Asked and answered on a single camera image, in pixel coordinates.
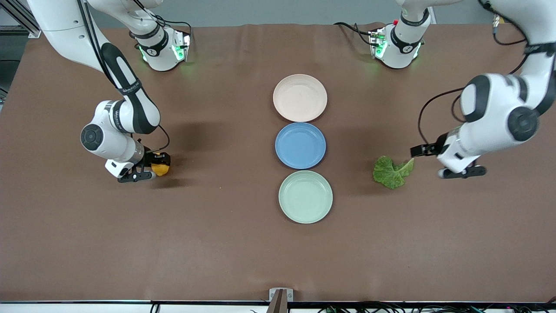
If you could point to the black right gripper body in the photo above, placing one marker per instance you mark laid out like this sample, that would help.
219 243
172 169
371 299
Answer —
149 158

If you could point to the yellow lemon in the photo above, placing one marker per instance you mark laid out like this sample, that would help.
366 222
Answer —
161 168

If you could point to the green lettuce leaf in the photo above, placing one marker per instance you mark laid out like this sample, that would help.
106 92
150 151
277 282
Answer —
388 174

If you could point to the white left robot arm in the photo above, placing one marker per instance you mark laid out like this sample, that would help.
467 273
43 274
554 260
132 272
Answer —
495 108

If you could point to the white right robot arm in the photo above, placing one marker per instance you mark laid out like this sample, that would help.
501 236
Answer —
65 30

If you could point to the brown table mat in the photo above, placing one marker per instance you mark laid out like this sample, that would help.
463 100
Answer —
217 239

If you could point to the blue round plate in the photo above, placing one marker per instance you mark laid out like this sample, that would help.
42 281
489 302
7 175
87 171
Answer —
300 145

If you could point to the pale green round plate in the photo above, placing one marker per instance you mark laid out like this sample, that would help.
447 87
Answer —
306 197

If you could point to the beige round plate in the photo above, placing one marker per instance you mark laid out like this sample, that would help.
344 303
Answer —
299 98

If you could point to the metal right base bracket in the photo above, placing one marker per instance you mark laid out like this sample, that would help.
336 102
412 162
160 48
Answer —
184 45

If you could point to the white table edge rail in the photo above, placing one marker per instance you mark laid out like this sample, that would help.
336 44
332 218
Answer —
87 308

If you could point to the aluminium frame post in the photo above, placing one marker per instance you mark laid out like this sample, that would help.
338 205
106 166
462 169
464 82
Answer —
34 32

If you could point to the metal table edge bracket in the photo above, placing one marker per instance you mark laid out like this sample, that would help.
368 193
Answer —
290 294

